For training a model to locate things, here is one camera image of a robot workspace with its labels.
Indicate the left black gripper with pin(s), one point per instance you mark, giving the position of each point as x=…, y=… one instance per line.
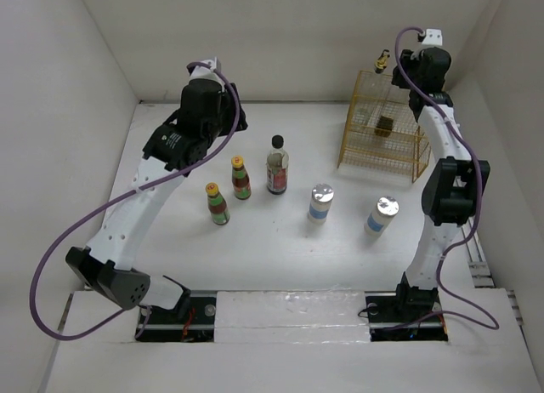
x=228, y=102

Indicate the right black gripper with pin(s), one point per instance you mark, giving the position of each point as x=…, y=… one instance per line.
x=405, y=59

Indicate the clear glass cruet gold spout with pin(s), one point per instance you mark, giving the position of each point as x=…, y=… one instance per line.
x=373, y=90

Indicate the dark sauce cruet gold spout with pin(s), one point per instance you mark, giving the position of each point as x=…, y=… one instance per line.
x=384, y=126

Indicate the red sauce bottle yellow cap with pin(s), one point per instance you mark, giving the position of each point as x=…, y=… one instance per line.
x=240, y=178

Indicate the black cap soy sauce bottle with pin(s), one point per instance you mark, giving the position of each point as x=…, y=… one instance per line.
x=277, y=166

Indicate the white shaker silver lid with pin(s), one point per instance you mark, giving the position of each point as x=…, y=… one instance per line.
x=320, y=203

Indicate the white shaker blue label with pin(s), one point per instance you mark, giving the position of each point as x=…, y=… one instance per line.
x=385, y=210

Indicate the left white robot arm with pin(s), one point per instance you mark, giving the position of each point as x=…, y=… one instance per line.
x=209, y=108

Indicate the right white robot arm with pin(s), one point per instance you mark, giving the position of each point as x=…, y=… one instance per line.
x=454, y=192

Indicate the green label sauce bottle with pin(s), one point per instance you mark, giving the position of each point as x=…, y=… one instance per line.
x=216, y=204

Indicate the yellow wire rack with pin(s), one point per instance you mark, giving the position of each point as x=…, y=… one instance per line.
x=406, y=152

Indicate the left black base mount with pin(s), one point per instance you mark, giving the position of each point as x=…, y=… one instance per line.
x=196, y=325

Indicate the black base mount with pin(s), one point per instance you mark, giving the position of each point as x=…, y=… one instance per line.
x=387, y=320
x=196, y=325

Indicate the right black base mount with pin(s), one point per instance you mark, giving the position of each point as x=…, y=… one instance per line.
x=387, y=320

